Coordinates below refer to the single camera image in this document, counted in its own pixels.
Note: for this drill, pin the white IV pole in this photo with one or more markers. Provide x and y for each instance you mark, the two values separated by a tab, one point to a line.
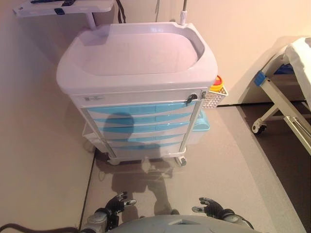
183	15

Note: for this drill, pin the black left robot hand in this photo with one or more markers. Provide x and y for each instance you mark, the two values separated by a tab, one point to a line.
116	205

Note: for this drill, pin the light blue waste bin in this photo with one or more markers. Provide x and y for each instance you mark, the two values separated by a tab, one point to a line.
200	126

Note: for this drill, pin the small dark blue clip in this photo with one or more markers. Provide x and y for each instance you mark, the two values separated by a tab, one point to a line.
59	11

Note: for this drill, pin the grey robot torso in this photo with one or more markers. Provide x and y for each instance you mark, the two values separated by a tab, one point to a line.
170	225

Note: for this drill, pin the white cart caster wheel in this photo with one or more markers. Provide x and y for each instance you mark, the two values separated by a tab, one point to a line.
113	162
181	160

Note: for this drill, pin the white medical cart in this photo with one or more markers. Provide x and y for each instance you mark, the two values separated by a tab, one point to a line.
136	53

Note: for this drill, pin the black cart lock key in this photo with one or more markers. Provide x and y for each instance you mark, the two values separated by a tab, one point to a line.
193	97

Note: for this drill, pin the white perforated basket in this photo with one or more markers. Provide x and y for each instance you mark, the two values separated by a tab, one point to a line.
212	99

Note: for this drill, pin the blue mattress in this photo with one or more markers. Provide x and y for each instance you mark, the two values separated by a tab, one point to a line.
284	70

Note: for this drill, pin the white hospital bed frame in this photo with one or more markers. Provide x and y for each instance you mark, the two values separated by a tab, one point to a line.
279	97

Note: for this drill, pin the yellow sharps container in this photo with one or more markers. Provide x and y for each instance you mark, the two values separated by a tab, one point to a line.
217	85

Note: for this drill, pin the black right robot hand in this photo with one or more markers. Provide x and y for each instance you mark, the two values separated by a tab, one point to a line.
213	208

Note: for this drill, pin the bed caster wheel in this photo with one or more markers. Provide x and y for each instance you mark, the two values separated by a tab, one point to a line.
259	128

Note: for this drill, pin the blue bed corner clip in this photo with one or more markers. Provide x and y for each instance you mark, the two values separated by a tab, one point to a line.
260	78

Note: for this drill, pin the white bed sheet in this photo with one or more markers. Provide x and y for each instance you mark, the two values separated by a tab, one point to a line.
301	60

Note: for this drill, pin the white overbed table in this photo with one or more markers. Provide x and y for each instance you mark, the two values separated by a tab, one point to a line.
80	8

